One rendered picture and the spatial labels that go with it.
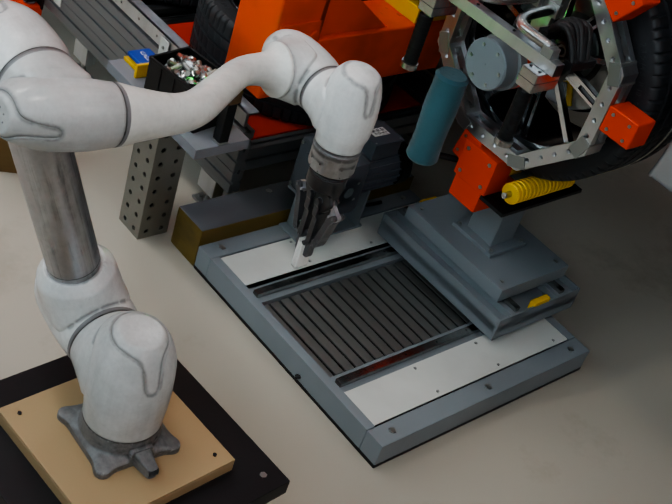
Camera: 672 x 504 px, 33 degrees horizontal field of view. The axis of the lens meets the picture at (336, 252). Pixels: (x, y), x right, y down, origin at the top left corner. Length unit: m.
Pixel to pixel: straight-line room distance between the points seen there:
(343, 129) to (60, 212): 0.51
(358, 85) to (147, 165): 1.25
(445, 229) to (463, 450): 0.67
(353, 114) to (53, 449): 0.84
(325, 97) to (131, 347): 0.56
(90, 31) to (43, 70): 2.09
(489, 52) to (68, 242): 1.17
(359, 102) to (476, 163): 1.07
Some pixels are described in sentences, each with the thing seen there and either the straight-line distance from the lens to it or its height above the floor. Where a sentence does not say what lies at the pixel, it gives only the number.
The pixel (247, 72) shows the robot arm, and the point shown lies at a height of 1.04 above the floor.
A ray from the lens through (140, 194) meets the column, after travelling 3.16.
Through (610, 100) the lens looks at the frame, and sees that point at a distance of 2.72.
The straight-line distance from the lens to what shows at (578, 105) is 3.02.
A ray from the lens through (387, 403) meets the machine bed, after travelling 2.85.
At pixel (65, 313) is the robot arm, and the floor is 0.55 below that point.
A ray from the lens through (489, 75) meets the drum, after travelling 2.74.
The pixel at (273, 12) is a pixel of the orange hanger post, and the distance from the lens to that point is 2.86.
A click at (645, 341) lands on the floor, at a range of 3.60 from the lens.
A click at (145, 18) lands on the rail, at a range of 3.49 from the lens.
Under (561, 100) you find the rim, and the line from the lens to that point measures 2.93.
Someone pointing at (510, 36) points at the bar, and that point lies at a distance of 2.63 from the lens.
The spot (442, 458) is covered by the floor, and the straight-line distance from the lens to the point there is 2.90.
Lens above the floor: 2.00
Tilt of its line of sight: 36 degrees down
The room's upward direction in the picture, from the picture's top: 19 degrees clockwise
